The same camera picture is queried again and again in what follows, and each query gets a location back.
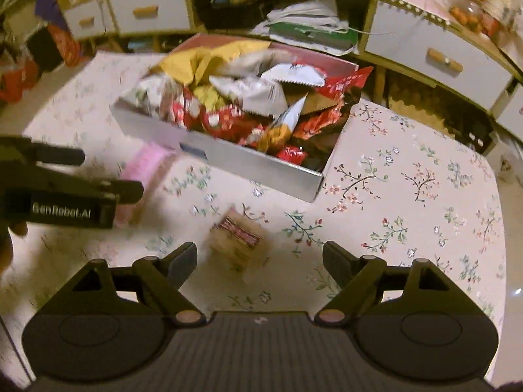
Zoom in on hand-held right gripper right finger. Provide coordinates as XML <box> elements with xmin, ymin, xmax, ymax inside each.
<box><xmin>314</xmin><ymin>242</ymin><xmax>479</xmax><ymax>328</ymax></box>

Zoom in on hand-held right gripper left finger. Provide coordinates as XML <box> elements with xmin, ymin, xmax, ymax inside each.
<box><xmin>41</xmin><ymin>242</ymin><xmax>205</xmax><ymax>327</ymax></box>

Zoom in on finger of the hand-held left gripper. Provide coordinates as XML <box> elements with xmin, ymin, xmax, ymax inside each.
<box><xmin>37</xmin><ymin>167</ymin><xmax>144</xmax><ymax>205</ymax></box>
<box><xmin>0</xmin><ymin>137</ymin><xmax>86</xmax><ymax>166</ymax></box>

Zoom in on pink snack packet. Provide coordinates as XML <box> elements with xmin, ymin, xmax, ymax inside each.
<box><xmin>118</xmin><ymin>144</ymin><xmax>177</xmax><ymax>226</ymax></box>

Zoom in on brown translucent snack packet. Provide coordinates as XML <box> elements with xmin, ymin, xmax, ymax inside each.
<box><xmin>208</xmin><ymin>207</ymin><xmax>271</xmax><ymax>279</ymax></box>

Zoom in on white and pink cardboard box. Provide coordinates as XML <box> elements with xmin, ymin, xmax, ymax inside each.
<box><xmin>110</xmin><ymin>35</ymin><xmax>374</xmax><ymax>204</ymax></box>

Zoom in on large yellow snack packet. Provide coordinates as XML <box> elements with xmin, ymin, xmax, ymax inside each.
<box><xmin>159</xmin><ymin>41</ymin><xmax>273</xmax><ymax>87</ymax></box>

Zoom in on narrow white snack packet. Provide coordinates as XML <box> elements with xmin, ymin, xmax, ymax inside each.
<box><xmin>273</xmin><ymin>94</ymin><xmax>310</xmax><ymax>132</ymax></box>

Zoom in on white snack packet grey text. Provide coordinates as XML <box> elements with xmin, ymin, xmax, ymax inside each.
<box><xmin>209</xmin><ymin>75</ymin><xmax>289</xmax><ymax>118</ymax></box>

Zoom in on person's left hand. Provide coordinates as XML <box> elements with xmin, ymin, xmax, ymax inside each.
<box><xmin>0</xmin><ymin>220</ymin><xmax>29</xmax><ymax>274</ymax></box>

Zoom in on red bag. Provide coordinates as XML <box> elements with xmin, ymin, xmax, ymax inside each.
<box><xmin>45</xmin><ymin>24</ymin><xmax>83</xmax><ymax>67</ymax></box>
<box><xmin>0</xmin><ymin>61</ymin><xmax>40</xmax><ymax>104</ymax></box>

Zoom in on white and green snack packet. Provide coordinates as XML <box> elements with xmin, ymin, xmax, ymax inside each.
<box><xmin>123</xmin><ymin>75</ymin><xmax>175</xmax><ymax>122</ymax></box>

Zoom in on black stool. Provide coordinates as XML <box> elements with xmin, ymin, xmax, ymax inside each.
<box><xmin>28</xmin><ymin>33</ymin><xmax>63</xmax><ymax>73</ymax></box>

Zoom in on small yellow snack packet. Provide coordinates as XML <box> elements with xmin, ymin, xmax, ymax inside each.
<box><xmin>192</xmin><ymin>86</ymin><xmax>226</xmax><ymax>112</ymax></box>

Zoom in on red snack packet white label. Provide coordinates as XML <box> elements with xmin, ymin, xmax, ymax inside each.
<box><xmin>293</xmin><ymin>105</ymin><xmax>349</xmax><ymax>140</ymax></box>

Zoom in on green box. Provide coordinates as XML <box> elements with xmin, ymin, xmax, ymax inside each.
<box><xmin>267</xmin><ymin>22</ymin><xmax>361</xmax><ymax>55</ymax></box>

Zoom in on white plastic bags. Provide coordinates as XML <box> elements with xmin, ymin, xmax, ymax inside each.
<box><xmin>252</xmin><ymin>0</ymin><xmax>349</xmax><ymax>34</ymax></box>

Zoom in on glass jar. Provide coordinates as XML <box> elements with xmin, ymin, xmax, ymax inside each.
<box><xmin>448</xmin><ymin>0</ymin><xmax>483</xmax><ymax>30</ymax></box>

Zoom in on white drawer wooden handle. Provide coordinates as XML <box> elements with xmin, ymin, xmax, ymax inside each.
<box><xmin>107</xmin><ymin>0</ymin><xmax>194</xmax><ymax>38</ymax></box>
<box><xmin>363</xmin><ymin>0</ymin><xmax>516</xmax><ymax>112</ymax></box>
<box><xmin>496</xmin><ymin>84</ymin><xmax>523</xmax><ymax>136</ymax></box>
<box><xmin>62</xmin><ymin>0</ymin><xmax>110</xmax><ymax>42</ymax></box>

